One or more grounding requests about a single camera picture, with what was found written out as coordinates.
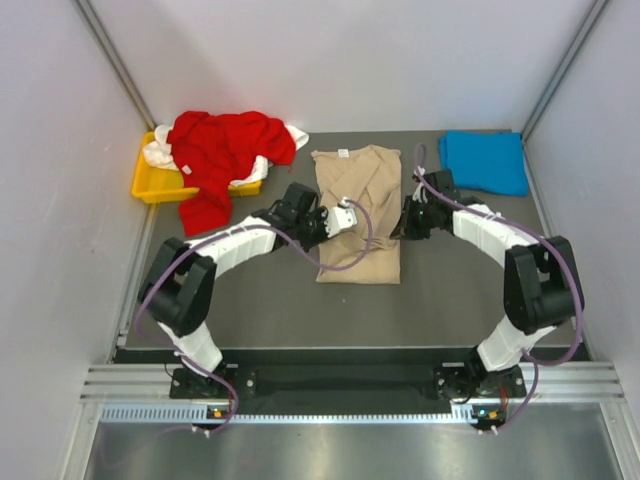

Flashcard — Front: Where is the folded blue t shirt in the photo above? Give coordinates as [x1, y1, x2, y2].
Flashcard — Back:
[438, 131, 529, 197]

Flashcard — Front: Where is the grey slotted cable duct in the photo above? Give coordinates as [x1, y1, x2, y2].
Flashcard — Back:
[100, 403, 505, 425]

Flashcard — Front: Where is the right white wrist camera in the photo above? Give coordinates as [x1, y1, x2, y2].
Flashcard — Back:
[412, 166, 425, 202]

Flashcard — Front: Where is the beige t shirt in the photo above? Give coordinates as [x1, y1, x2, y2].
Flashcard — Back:
[311, 145, 402, 285]

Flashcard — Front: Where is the white t shirt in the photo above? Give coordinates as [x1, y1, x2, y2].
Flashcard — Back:
[142, 124, 309, 187]

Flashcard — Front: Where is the aluminium frame rail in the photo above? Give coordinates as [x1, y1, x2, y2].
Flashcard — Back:
[80, 362, 625, 403]

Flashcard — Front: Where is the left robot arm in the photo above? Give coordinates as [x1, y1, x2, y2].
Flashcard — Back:
[138, 182, 344, 398]

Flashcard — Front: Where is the red t shirt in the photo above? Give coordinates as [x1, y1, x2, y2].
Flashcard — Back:
[167, 111, 296, 237]

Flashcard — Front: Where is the yellow plastic bin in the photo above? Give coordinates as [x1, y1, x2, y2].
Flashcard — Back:
[131, 132, 262, 207]

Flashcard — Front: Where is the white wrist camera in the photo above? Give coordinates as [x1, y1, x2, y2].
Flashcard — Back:
[412, 166, 425, 202]
[325, 198, 358, 238]

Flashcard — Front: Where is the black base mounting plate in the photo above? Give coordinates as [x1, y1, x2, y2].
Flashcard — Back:
[168, 364, 527, 402]

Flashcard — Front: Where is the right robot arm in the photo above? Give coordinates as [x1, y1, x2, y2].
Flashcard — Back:
[391, 168, 584, 397]

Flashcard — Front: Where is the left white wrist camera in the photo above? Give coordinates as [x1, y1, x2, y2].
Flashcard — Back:
[325, 198, 358, 238]

